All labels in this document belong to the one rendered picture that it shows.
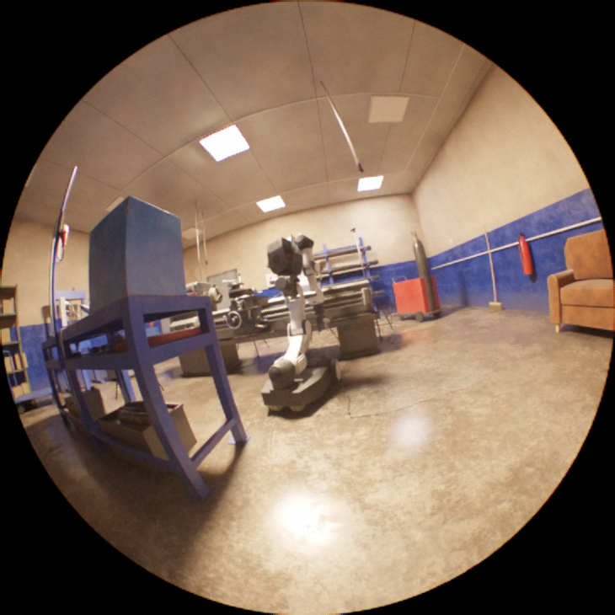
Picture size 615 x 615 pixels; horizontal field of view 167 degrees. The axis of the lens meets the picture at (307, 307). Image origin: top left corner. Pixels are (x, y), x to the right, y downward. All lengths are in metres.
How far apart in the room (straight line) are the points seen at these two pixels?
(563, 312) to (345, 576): 2.44
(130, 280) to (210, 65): 2.53
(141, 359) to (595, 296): 2.80
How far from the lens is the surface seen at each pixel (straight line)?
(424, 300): 3.86
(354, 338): 2.48
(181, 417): 1.37
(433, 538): 0.79
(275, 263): 1.85
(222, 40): 2.80
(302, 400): 1.42
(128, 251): 0.84
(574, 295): 2.38
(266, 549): 0.83
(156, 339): 0.92
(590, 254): 2.63
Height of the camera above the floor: 0.72
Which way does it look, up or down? 1 degrees down
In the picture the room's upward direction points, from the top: 11 degrees counter-clockwise
